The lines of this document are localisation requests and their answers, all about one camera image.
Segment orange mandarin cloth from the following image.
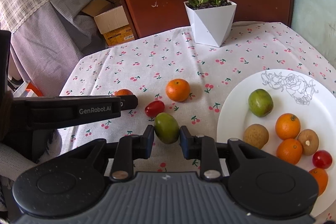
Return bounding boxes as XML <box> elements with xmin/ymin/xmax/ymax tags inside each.
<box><xmin>114</xmin><ymin>89</ymin><xmax>133</xmax><ymax>97</ymax></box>

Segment red cherry tomato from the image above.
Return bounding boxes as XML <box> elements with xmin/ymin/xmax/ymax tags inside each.
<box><xmin>145</xmin><ymin>100</ymin><xmax>165</xmax><ymax>118</ymax></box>
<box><xmin>312</xmin><ymin>150</ymin><xmax>333</xmax><ymax>169</ymax></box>

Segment green jujube fruit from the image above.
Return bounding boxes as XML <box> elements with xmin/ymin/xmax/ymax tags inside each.
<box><xmin>154</xmin><ymin>113</ymin><xmax>179</xmax><ymax>144</ymax></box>

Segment orange mandarin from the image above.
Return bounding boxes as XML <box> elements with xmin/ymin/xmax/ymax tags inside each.
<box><xmin>165</xmin><ymin>79</ymin><xmax>190</xmax><ymax>102</ymax></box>

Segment white gloved left hand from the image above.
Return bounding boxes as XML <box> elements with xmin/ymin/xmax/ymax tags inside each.
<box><xmin>1</xmin><ymin>131</ymin><xmax>62</xmax><ymax>212</ymax></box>

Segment cherry print tablecloth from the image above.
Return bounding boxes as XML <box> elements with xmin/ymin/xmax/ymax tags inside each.
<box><xmin>58</xmin><ymin>20</ymin><xmax>336</xmax><ymax>222</ymax></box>

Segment brown longan fruit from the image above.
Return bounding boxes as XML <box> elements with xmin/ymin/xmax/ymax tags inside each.
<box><xmin>243</xmin><ymin>124</ymin><xmax>269</xmax><ymax>149</ymax></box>

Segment green jujube on plate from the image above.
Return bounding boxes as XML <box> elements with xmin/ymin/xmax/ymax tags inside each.
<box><xmin>248</xmin><ymin>89</ymin><xmax>274</xmax><ymax>117</ymax></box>

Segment cardboard box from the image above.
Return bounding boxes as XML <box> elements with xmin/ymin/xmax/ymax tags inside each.
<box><xmin>82</xmin><ymin>0</ymin><xmax>134</xmax><ymax>47</ymax></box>

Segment orange mandarin upper plate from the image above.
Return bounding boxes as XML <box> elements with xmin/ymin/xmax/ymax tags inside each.
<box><xmin>275</xmin><ymin>113</ymin><xmax>301</xmax><ymax>140</ymax></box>

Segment orange mandarin plate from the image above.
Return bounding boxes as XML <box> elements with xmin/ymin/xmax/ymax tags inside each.
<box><xmin>309</xmin><ymin>168</ymin><xmax>329</xmax><ymax>196</ymax></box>
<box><xmin>275</xmin><ymin>113</ymin><xmax>301</xmax><ymax>140</ymax></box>
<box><xmin>276</xmin><ymin>139</ymin><xmax>303</xmax><ymax>165</ymax></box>

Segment orange mandarin middle plate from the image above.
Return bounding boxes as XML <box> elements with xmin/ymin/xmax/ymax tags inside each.
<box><xmin>276</xmin><ymin>139</ymin><xmax>303</xmax><ymax>165</ymax></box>

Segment brown longan with stem scar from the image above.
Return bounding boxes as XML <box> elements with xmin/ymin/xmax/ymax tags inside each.
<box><xmin>297</xmin><ymin>129</ymin><xmax>319</xmax><ymax>156</ymax></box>

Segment white geometric plant pot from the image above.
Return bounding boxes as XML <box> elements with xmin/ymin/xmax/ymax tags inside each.
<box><xmin>184</xmin><ymin>1</ymin><xmax>237</xmax><ymax>47</ymax></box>

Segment white plate with rose drawing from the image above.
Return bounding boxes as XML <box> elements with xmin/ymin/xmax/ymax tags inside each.
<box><xmin>216</xmin><ymin>69</ymin><xmax>336</xmax><ymax>218</ymax></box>

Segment red cherry tomato on plate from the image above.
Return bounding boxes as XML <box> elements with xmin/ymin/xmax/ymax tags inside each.
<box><xmin>312</xmin><ymin>150</ymin><xmax>333</xmax><ymax>169</ymax></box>

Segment orange mandarin right plate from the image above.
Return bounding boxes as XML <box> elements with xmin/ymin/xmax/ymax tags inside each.
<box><xmin>309</xmin><ymin>168</ymin><xmax>329</xmax><ymax>196</ymax></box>

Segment pale green sofa cushion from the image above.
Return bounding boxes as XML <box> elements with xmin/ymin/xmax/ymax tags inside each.
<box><xmin>291</xmin><ymin>0</ymin><xmax>336</xmax><ymax>66</ymax></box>

